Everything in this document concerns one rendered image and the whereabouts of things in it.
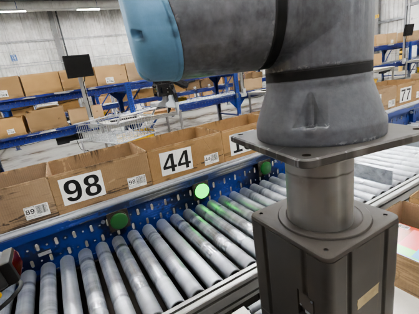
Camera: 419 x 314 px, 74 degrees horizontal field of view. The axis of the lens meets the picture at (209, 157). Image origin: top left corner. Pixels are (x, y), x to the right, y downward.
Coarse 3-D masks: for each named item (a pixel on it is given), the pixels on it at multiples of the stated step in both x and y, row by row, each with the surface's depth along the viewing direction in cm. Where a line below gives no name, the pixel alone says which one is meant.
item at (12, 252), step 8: (8, 248) 51; (0, 256) 48; (8, 256) 48; (16, 256) 50; (0, 264) 46; (8, 264) 46; (16, 264) 48; (0, 272) 46; (8, 272) 46; (16, 272) 47; (0, 280) 46; (8, 280) 47; (16, 280) 47; (0, 288) 46; (0, 296) 49
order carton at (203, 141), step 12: (180, 132) 160; (192, 132) 164; (204, 132) 155; (216, 132) 139; (144, 144) 151; (156, 144) 155; (168, 144) 158; (180, 144) 130; (192, 144) 133; (204, 144) 136; (216, 144) 140; (156, 156) 125; (192, 156) 134; (156, 168) 126; (192, 168) 136; (204, 168) 139; (156, 180) 128; (168, 180) 131
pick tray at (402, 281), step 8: (392, 208) 90; (400, 208) 92; (408, 208) 91; (416, 208) 89; (400, 216) 94; (408, 216) 92; (416, 216) 90; (408, 224) 92; (416, 224) 90; (400, 256) 68; (400, 264) 69; (408, 264) 67; (416, 264) 66; (400, 272) 69; (408, 272) 68; (416, 272) 66; (400, 280) 70; (408, 280) 68; (416, 280) 67; (400, 288) 71; (408, 288) 69; (416, 288) 67; (416, 296) 68
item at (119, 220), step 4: (120, 212) 115; (112, 216) 114; (116, 216) 114; (120, 216) 114; (124, 216) 115; (112, 220) 113; (116, 220) 114; (120, 220) 114; (124, 220) 115; (112, 224) 113; (116, 224) 114; (120, 224) 115; (124, 224) 116; (116, 228) 114; (120, 228) 115
